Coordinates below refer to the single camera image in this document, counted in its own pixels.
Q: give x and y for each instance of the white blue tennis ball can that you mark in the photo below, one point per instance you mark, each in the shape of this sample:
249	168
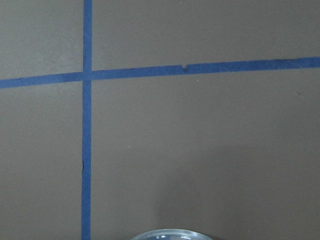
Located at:
171	234

